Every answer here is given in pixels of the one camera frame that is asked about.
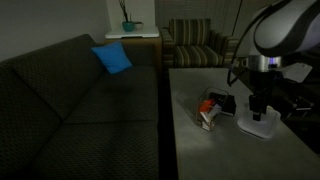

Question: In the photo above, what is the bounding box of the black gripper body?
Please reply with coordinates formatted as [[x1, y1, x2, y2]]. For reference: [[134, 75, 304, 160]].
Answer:
[[249, 71, 278, 115]]

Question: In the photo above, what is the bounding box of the white plastic container lid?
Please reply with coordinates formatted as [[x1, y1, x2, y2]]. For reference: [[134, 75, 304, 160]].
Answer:
[[237, 106, 281, 140]]

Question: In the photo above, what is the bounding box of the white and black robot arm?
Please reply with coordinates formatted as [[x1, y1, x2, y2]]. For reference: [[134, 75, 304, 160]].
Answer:
[[247, 0, 320, 121]]

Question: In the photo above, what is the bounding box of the clear plastic storage container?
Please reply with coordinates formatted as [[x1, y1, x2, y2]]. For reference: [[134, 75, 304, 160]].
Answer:
[[195, 87, 229, 131]]

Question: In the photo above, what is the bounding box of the striped armchair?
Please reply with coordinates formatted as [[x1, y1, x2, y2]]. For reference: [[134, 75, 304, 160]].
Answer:
[[160, 18, 239, 70]]

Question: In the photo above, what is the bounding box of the wooden side table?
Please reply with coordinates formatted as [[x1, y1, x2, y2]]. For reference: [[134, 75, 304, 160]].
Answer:
[[120, 37, 162, 75]]

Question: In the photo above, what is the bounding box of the white tray on side table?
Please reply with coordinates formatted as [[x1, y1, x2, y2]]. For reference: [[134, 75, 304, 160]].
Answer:
[[105, 26, 159, 39]]

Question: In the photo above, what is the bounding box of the small white bowl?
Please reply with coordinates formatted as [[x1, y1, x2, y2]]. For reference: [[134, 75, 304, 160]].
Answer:
[[134, 22, 144, 30]]

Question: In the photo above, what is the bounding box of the teal plant pot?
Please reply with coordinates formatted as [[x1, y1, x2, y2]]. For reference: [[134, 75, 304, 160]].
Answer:
[[122, 21, 135, 32]]

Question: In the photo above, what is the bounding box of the blue throw pillow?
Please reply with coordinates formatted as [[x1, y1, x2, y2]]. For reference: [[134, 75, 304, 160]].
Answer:
[[92, 41, 132, 74]]

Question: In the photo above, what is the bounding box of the dark patterned sofa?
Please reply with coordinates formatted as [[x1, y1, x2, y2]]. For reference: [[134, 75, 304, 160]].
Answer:
[[0, 34, 159, 180]]

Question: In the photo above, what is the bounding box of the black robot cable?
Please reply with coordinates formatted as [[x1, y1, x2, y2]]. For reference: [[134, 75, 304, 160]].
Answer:
[[226, 0, 284, 88]]

